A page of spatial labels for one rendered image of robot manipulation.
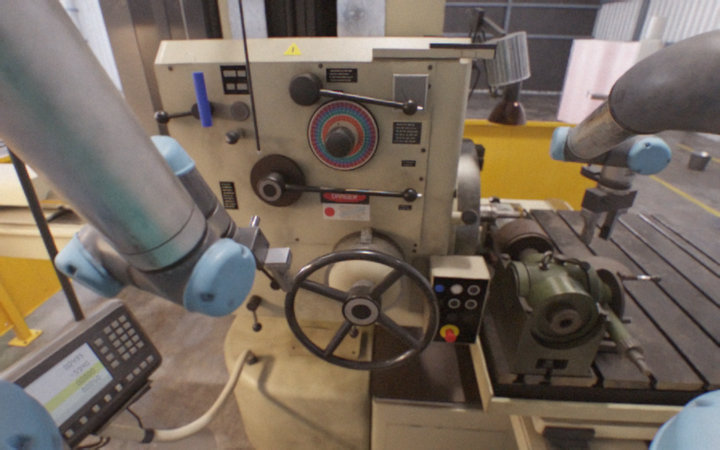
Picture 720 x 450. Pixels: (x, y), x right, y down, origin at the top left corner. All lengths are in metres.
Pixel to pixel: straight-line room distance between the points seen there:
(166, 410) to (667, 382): 2.36
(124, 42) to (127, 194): 1.64
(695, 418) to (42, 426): 0.42
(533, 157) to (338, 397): 2.81
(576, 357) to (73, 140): 1.21
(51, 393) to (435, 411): 1.26
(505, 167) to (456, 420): 2.51
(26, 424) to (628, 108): 0.66
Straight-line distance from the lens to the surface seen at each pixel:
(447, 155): 0.92
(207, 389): 2.53
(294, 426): 1.82
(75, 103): 0.27
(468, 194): 1.14
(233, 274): 0.35
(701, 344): 1.67
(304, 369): 1.69
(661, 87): 0.54
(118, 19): 1.91
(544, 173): 3.76
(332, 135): 0.81
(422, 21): 1.53
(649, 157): 0.91
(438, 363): 1.71
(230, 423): 2.35
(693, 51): 0.55
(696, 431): 0.31
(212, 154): 1.02
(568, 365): 1.26
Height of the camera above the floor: 1.90
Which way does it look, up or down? 28 degrees down
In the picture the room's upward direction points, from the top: straight up
